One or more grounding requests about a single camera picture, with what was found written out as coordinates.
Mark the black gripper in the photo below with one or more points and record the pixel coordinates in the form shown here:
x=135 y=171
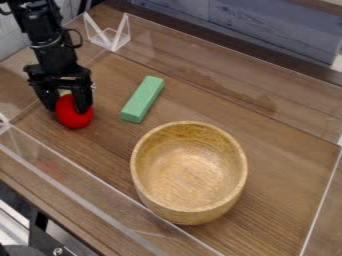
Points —
x=59 y=72

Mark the red strawberry toy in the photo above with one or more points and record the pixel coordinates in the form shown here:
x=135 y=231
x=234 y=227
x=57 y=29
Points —
x=67 y=115

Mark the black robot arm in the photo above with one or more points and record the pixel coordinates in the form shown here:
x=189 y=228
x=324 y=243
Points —
x=39 y=19

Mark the green rectangular block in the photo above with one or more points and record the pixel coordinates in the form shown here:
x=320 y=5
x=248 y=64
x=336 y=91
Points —
x=142 y=99

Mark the wooden bowl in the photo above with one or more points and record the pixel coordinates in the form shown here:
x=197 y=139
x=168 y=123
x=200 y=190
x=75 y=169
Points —
x=189 y=169

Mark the black table clamp base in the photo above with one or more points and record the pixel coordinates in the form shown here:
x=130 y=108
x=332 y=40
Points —
x=42 y=243

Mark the clear acrylic corner bracket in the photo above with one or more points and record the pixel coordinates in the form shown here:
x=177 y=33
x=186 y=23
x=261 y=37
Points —
x=107 y=38

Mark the clear acrylic tray wall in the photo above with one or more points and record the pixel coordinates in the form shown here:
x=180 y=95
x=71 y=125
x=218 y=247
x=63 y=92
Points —
x=102 y=216

